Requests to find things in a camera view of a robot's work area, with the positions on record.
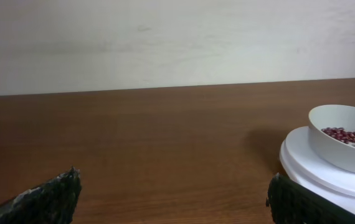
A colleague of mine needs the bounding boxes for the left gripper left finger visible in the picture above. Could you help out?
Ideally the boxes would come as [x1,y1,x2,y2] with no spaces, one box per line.
[0,167,82,224]

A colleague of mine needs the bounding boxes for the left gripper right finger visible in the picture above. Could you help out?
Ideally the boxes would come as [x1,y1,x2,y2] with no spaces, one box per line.
[266,174,355,224]

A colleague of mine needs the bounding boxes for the white digital kitchen scale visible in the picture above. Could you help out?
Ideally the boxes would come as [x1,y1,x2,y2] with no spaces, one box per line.
[280,126,355,214]

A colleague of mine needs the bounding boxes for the red beans in bowl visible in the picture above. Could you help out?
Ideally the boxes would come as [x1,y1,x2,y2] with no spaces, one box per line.
[321,128,355,147]

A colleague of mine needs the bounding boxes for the white round bowl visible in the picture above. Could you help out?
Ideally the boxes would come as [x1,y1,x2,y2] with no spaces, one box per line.
[308,105,355,173]

